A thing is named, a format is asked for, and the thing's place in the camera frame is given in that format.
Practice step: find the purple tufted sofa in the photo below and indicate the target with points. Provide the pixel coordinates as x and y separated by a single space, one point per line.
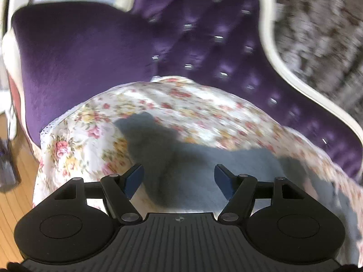
85 48

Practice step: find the dark object on floor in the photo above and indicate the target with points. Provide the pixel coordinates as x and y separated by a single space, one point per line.
7 170

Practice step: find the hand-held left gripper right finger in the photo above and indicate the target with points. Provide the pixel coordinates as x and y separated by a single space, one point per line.
224 180

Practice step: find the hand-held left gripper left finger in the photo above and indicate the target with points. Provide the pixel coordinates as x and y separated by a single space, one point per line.
134 178

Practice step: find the floral sofa cover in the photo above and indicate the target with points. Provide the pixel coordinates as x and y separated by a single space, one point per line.
85 153

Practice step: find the grey patterned curtain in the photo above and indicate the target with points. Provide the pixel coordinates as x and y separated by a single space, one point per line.
320 28

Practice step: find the grey knit garment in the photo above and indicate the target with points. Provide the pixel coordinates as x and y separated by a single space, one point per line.
192 175

